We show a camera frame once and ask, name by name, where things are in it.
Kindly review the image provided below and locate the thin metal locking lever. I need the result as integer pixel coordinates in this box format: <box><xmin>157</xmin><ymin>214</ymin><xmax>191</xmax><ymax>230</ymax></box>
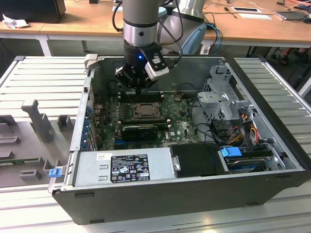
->
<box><xmin>125</xmin><ymin>93</ymin><xmax>138</xmax><ymax>108</ymax></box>

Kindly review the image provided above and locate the CPU with metal lid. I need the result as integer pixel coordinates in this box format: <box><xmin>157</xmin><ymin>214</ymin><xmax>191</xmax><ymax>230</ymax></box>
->
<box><xmin>138</xmin><ymin>104</ymin><xmax>157</xmax><ymax>115</ymax></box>

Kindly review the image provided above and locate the CPU socket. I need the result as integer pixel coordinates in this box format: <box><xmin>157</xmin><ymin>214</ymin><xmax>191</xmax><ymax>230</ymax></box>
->
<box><xmin>131</xmin><ymin>101</ymin><xmax>166</xmax><ymax>121</ymax></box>

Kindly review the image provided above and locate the green motherboard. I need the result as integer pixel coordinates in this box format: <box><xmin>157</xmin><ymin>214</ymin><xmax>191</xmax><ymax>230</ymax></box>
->
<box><xmin>93</xmin><ymin>92</ymin><xmax>204</xmax><ymax>151</ymax></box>

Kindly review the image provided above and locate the wooden desk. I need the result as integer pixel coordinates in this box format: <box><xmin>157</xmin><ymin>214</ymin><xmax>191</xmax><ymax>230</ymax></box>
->
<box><xmin>0</xmin><ymin>0</ymin><xmax>311</xmax><ymax>58</ymax></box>

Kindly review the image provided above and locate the silver drive cage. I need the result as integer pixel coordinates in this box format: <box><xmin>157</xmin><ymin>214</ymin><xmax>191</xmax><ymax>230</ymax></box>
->
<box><xmin>196</xmin><ymin>63</ymin><xmax>259</xmax><ymax>122</ymax></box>

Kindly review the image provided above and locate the grey power supply unit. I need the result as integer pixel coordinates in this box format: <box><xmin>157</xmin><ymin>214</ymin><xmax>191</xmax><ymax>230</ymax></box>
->
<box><xmin>71</xmin><ymin>148</ymin><xmax>182</xmax><ymax>188</ymax></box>

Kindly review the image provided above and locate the black plastic shroud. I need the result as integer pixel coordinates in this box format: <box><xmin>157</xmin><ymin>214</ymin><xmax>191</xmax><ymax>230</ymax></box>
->
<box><xmin>169</xmin><ymin>143</ymin><xmax>230</xmax><ymax>179</ymax></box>

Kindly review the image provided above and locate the black box on desk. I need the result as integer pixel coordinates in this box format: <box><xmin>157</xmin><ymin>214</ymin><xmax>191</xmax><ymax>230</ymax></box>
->
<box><xmin>0</xmin><ymin>0</ymin><xmax>67</xmax><ymax>24</ymax></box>

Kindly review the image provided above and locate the grey parts rack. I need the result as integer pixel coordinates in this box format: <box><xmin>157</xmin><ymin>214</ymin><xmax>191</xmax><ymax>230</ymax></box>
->
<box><xmin>0</xmin><ymin>99</ymin><xmax>82</xmax><ymax>188</ymax></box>

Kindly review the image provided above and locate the blue case latch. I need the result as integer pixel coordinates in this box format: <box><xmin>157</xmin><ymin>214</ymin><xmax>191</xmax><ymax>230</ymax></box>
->
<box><xmin>48</xmin><ymin>168</ymin><xmax>61</xmax><ymax>180</ymax></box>

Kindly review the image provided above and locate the crumpled white paper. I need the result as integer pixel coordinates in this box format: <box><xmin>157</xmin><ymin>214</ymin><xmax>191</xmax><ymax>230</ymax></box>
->
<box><xmin>1</xmin><ymin>13</ymin><xmax>30</xmax><ymax>29</ymax></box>

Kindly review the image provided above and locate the black and grey PC case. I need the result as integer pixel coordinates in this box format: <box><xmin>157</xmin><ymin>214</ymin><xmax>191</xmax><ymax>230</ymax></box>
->
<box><xmin>48</xmin><ymin>54</ymin><xmax>311</xmax><ymax>226</ymax></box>

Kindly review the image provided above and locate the white paper sheet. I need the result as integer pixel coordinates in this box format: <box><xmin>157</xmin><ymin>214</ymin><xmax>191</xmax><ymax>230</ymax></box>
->
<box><xmin>238</xmin><ymin>12</ymin><xmax>273</xmax><ymax>20</ymax></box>

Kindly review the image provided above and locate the green RAM stick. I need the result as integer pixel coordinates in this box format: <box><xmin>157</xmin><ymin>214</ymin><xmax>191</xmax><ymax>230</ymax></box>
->
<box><xmin>0</xmin><ymin>158</ymin><xmax>40</xmax><ymax>167</ymax></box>

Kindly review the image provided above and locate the hard disk in blue carrier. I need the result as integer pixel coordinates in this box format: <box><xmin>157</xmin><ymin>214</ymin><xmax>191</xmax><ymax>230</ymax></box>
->
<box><xmin>220</xmin><ymin>146</ymin><xmax>270</xmax><ymax>175</ymax></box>

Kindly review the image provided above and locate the person's foot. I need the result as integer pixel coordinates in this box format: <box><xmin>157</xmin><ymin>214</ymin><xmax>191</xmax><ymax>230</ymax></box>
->
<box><xmin>276</xmin><ymin>47</ymin><xmax>311</xmax><ymax>66</ymax></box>

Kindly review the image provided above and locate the grey notebook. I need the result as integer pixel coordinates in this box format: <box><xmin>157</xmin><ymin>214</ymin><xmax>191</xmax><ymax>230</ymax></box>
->
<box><xmin>275</xmin><ymin>11</ymin><xmax>307</xmax><ymax>22</ymax></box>

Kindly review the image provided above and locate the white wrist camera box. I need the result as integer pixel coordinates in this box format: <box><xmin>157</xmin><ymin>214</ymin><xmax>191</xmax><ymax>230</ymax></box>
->
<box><xmin>140</xmin><ymin>46</ymin><xmax>170</xmax><ymax>81</ymax></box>

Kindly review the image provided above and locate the pale grey case handle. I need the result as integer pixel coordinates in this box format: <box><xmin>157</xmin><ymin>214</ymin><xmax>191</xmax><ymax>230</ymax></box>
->
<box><xmin>84</xmin><ymin>53</ymin><xmax>99</xmax><ymax>71</ymax></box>

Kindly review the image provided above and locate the blue cable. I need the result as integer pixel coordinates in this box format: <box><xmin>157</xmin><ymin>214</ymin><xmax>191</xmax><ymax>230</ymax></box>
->
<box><xmin>206</xmin><ymin>23</ymin><xmax>224</xmax><ymax>54</ymax></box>

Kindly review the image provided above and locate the coloured wire bundle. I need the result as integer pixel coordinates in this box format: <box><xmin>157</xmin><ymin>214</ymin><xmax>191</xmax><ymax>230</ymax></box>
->
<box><xmin>228</xmin><ymin>113</ymin><xmax>259</xmax><ymax>146</ymax></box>

